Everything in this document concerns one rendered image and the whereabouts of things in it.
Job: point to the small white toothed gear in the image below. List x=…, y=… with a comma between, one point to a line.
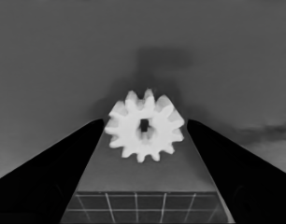
x=127, y=130

